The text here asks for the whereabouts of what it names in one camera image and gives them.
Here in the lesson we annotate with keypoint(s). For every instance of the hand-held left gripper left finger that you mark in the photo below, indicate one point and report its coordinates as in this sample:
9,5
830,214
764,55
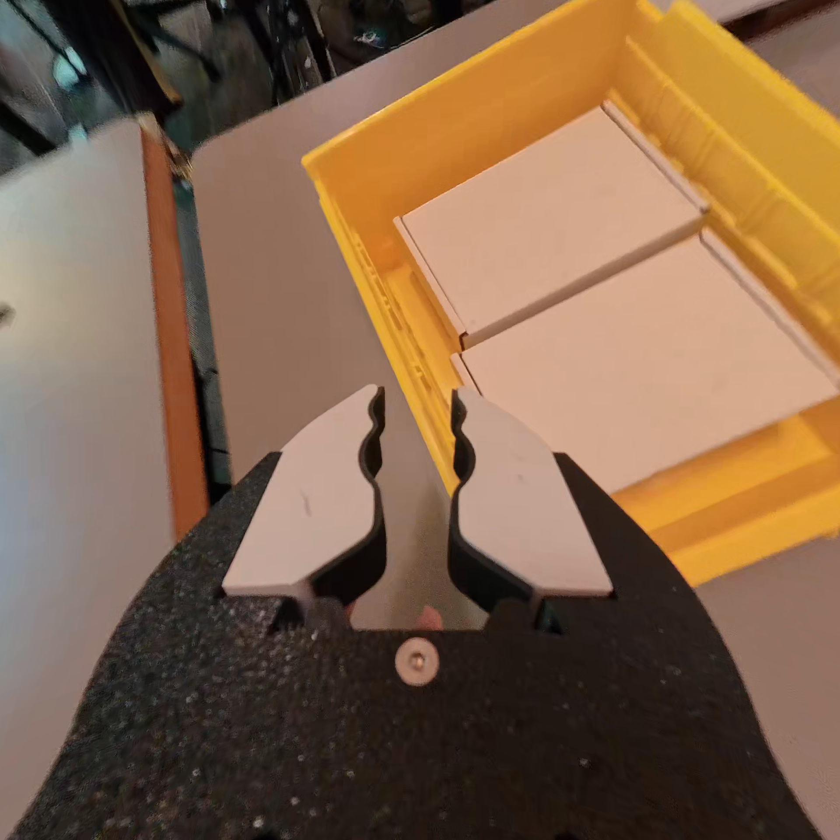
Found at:
308,518

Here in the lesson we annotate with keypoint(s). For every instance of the white cardboard mailer box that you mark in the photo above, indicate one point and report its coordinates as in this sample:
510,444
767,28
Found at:
544,223
643,367

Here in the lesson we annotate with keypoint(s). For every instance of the person's left hand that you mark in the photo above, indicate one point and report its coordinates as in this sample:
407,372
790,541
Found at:
432,620

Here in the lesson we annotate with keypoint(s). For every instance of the yellow plastic bin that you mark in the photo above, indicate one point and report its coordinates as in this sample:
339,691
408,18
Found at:
459,131

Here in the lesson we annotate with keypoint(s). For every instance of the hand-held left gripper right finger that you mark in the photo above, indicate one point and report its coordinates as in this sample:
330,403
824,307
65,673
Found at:
525,518

